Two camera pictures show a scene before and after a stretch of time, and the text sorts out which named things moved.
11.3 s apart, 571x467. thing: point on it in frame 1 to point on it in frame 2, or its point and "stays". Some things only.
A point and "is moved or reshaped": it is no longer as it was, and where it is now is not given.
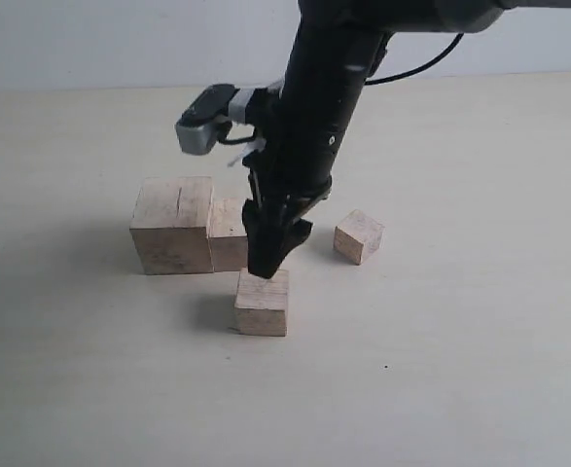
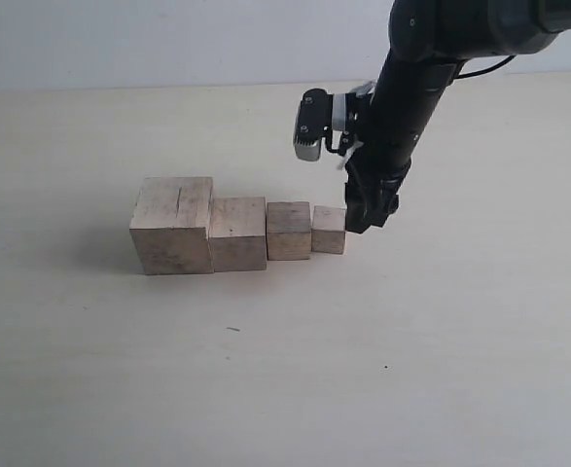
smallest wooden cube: (357, 237) to (328, 230)
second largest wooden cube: (228, 234) stays
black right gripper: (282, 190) to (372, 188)
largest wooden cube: (170, 225) stays
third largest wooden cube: (261, 304) is moved or reshaped
